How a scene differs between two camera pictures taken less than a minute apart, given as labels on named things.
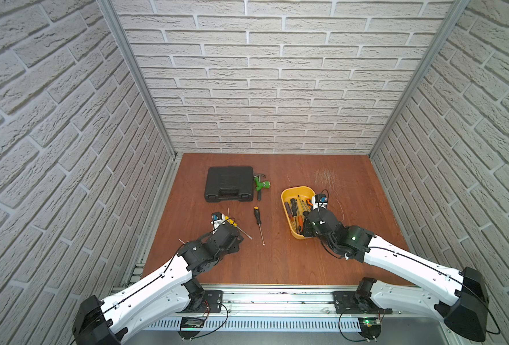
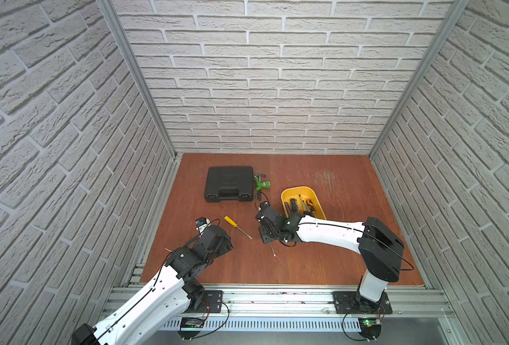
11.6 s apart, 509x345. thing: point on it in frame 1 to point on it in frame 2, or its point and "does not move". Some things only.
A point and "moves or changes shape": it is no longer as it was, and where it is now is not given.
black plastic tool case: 229,183 does not move
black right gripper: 306,227 to 264,238
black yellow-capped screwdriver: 259,221 moves or changes shape
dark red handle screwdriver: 290,213 does not move
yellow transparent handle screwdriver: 231,221 does not move
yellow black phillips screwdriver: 294,208 does not move
